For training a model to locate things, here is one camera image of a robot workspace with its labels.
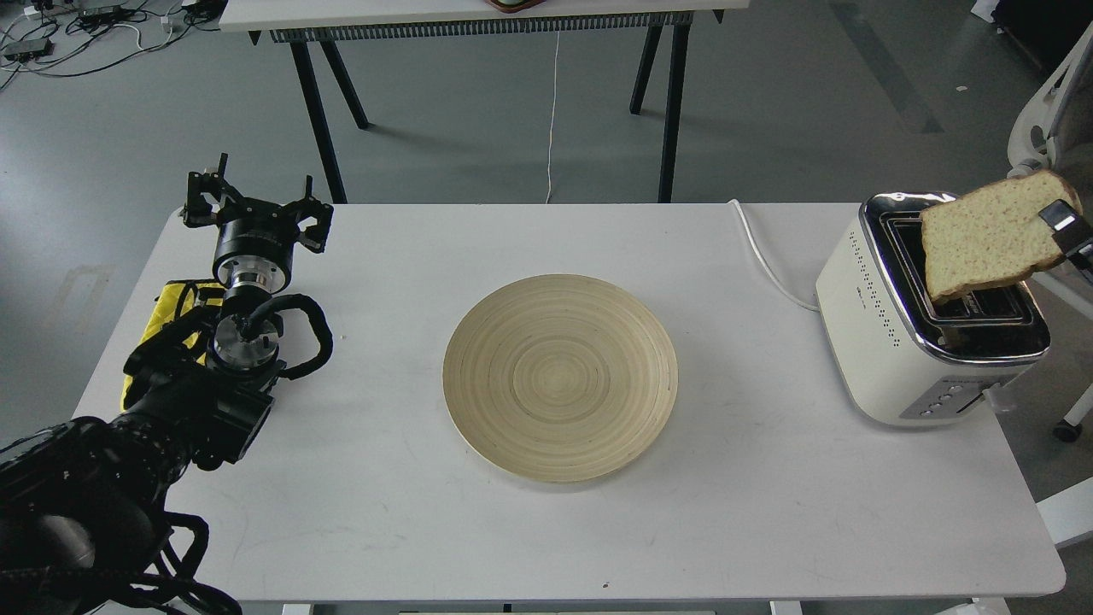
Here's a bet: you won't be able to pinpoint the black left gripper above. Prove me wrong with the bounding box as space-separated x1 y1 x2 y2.
181 153 333 289

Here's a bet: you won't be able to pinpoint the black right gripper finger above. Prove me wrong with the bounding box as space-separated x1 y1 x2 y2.
1038 199 1092 275

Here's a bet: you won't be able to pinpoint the slice of bread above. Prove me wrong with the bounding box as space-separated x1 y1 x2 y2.
919 170 1083 305

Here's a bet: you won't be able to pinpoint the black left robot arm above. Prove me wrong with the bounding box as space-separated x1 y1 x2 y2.
3 159 333 614

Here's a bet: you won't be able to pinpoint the white chrome toaster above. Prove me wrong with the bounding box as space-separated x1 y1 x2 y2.
815 192 1050 428

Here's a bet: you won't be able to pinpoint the white office chair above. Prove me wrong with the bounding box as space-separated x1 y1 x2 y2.
1007 24 1092 442

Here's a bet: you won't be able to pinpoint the background table with black legs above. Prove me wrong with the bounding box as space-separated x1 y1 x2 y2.
218 1 748 205

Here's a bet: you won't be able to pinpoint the brown object on background table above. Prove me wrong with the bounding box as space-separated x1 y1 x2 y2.
487 0 543 13

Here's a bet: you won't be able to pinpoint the round bamboo plate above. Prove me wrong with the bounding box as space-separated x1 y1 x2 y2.
440 275 679 483

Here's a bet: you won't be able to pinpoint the floor cables and power strips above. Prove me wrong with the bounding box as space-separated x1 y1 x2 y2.
0 0 228 91

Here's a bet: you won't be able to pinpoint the white toaster power cable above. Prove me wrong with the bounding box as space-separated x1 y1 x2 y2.
728 199 822 314

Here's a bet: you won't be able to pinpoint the white hanging cable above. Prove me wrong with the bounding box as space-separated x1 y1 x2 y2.
545 31 562 205

